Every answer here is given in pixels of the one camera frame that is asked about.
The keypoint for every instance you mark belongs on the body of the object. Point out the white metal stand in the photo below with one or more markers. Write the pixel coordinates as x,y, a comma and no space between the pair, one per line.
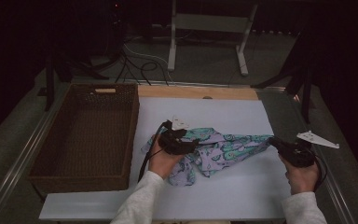
171,46

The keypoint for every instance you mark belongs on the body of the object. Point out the person's left hand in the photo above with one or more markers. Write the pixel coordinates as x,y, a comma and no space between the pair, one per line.
163,161

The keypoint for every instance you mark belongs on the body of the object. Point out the seahorse print baby garment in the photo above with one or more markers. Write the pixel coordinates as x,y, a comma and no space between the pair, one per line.
220,149

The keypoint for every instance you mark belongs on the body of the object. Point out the white foam board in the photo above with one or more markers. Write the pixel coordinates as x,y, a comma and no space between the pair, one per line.
214,115

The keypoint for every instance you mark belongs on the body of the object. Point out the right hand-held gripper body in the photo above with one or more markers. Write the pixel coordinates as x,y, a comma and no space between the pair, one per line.
296,154

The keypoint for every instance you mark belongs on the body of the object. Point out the black tripod stand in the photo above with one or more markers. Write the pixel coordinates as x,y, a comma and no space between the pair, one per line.
49,87
306,102

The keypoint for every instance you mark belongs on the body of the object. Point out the person's right hand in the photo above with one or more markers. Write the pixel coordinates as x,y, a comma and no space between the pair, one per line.
303,179

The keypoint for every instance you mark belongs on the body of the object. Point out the light wooden board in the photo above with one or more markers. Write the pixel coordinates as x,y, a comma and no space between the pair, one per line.
192,92

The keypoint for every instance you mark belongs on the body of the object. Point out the dark equipment tower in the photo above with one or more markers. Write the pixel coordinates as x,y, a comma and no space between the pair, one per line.
116,28

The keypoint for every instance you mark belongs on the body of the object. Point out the brown wicker basket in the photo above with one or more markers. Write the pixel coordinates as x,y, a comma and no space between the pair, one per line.
87,140

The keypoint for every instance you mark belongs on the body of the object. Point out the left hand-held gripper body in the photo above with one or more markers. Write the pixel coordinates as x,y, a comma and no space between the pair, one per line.
172,143

